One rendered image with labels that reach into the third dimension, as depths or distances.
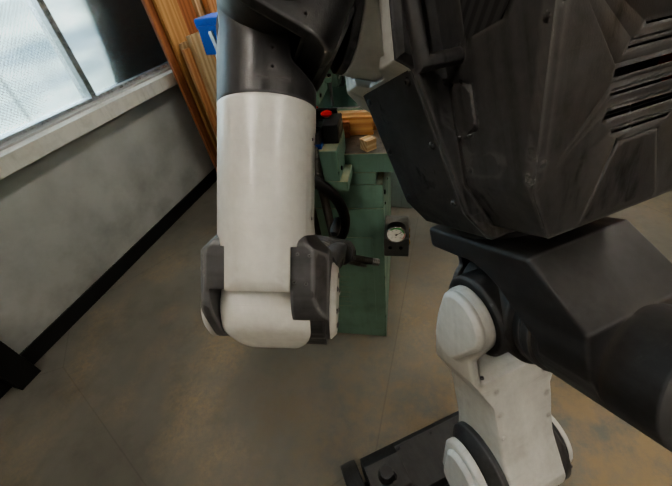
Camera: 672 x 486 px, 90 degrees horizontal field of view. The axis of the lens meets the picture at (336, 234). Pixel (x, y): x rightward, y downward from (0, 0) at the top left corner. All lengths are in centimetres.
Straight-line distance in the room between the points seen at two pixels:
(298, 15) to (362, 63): 10
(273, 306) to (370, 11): 28
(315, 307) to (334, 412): 117
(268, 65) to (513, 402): 56
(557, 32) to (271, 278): 25
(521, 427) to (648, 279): 34
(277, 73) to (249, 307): 21
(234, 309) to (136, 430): 140
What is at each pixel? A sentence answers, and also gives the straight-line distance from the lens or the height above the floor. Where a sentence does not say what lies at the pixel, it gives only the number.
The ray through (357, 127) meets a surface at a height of 93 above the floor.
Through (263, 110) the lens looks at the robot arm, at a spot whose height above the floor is 125.
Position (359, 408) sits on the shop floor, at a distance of 145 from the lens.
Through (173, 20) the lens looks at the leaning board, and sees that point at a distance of 253.
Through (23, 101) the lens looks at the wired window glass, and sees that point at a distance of 216.
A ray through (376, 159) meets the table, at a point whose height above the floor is 88.
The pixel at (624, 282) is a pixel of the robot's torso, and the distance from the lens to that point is 41.
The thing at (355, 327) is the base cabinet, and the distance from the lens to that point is 156.
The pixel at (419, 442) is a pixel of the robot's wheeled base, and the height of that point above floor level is 19.
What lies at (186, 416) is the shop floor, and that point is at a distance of 163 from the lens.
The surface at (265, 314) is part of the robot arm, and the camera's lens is 33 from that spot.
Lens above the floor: 135
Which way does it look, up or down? 40 degrees down
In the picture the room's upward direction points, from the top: 8 degrees counter-clockwise
